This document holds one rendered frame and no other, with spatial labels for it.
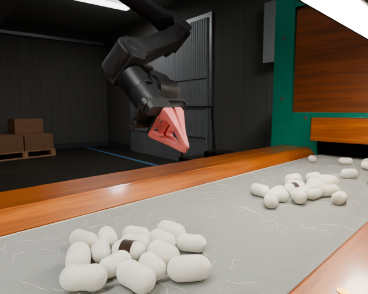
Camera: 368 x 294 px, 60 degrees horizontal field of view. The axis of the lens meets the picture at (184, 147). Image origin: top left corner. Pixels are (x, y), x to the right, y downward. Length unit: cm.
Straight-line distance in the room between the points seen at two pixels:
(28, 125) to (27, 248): 640
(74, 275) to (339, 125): 85
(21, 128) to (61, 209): 627
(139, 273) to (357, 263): 17
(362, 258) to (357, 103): 79
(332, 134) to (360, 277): 76
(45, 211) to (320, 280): 33
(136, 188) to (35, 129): 631
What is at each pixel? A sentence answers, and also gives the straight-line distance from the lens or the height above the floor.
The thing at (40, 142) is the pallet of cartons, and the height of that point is 27.
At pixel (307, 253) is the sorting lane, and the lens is 36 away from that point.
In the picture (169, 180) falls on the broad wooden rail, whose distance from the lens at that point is 57.
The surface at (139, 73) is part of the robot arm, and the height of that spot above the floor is 95.
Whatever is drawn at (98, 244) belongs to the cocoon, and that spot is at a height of 76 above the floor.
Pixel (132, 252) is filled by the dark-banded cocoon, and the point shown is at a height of 75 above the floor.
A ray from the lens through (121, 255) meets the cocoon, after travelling 30.
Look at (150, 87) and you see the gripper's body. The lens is 59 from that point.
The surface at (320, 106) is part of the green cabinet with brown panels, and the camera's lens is 109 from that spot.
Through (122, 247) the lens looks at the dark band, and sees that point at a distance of 32.
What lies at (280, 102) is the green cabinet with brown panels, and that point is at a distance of 113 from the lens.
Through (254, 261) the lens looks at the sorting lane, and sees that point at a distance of 33.
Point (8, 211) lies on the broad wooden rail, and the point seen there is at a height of 76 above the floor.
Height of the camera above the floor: 89
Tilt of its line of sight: 7 degrees down
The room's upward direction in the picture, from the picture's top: straight up
